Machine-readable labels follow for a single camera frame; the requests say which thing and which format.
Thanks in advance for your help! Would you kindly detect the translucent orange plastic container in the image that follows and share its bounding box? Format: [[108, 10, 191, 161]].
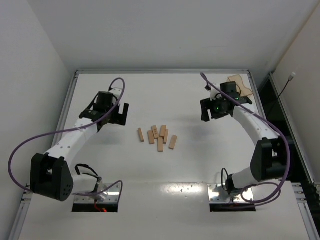
[[227, 74, 253, 97]]

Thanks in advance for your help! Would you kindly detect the plain wood block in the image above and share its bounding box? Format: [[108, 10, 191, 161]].
[[147, 130, 155, 145]]

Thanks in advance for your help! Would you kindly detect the engraved wood block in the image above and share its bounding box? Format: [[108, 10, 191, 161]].
[[151, 125, 160, 139]]

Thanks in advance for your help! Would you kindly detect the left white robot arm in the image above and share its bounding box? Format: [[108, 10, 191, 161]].
[[30, 87, 129, 202]]

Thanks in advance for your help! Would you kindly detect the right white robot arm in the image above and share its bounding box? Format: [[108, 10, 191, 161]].
[[200, 82, 291, 194]]

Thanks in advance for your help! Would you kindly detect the black cable white plug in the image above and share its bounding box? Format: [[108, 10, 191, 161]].
[[271, 72, 296, 109]]

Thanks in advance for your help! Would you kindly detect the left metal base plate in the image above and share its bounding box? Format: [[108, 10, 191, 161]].
[[73, 183, 122, 204]]

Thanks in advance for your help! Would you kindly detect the metal base plate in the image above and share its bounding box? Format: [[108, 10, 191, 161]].
[[73, 183, 122, 204], [207, 183, 247, 205]]

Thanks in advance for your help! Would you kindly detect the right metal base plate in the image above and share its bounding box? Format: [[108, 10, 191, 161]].
[[207, 183, 247, 205]]

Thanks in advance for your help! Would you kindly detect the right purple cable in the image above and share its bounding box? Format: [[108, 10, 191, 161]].
[[200, 72, 291, 206]]

